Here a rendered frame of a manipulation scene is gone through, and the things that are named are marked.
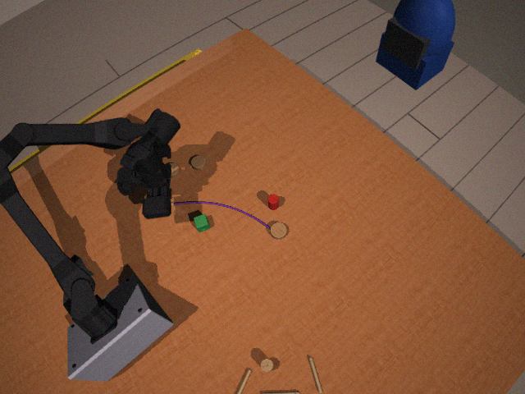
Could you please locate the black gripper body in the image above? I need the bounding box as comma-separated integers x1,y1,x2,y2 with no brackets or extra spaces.
136,144,171,219

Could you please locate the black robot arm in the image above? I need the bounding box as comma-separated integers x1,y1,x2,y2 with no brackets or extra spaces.
0,109,180,344

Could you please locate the red cylinder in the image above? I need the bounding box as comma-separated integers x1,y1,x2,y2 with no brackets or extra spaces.
267,195,279,210

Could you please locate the green block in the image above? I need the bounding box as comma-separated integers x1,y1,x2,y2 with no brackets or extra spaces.
194,214,210,233

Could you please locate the small brown wooden cylinder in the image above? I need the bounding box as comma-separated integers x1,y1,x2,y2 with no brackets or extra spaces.
261,359,273,372

